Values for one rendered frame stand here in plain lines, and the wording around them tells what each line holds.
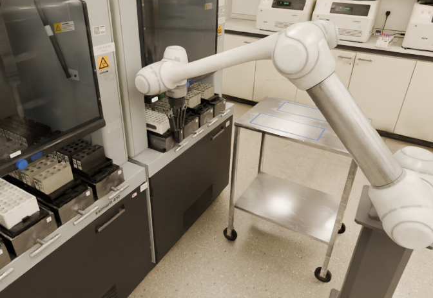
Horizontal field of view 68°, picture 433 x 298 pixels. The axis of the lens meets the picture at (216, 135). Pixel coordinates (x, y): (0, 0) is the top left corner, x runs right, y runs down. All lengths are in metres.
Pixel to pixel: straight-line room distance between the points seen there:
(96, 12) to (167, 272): 1.37
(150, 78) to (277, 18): 2.55
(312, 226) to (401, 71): 2.02
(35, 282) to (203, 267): 0.98
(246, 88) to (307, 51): 3.01
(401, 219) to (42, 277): 1.12
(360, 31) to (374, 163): 2.49
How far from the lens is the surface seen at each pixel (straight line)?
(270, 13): 3.62
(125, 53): 1.31
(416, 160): 1.25
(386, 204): 1.08
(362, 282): 1.58
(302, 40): 0.90
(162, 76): 1.19
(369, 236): 1.41
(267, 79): 3.74
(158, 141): 1.51
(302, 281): 1.98
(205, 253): 2.02
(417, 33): 3.40
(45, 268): 1.26
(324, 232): 1.86
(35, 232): 1.15
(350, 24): 3.43
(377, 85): 3.50
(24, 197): 1.16
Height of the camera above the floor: 1.52
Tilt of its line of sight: 28 degrees down
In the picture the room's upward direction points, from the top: 2 degrees clockwise
